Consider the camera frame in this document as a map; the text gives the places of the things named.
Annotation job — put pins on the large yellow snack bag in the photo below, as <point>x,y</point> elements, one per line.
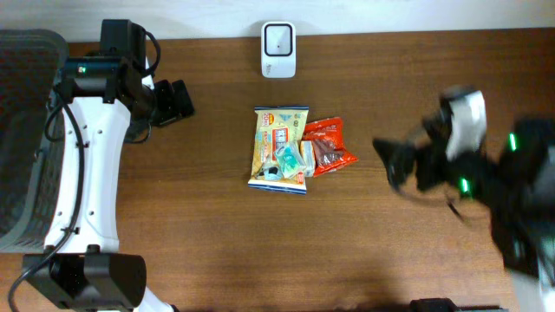
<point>276,127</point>

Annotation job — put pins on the red snack packet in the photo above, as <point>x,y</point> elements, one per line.
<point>326,137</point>

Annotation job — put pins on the orange tissue pack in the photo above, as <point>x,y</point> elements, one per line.
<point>307,152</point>

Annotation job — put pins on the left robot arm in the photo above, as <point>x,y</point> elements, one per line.
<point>107,99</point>

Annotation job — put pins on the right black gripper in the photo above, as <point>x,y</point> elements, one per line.
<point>426,158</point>

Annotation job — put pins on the grey plastic mesh basket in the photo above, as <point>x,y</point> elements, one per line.
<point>30,164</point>

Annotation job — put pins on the white barcode scanner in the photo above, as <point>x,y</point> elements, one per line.
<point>278,50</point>

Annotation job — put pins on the teal tissue pack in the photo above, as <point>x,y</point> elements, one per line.
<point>289,159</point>

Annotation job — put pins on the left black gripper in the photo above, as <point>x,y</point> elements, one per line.
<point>174,107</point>

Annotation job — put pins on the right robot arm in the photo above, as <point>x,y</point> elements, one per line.
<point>518,189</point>

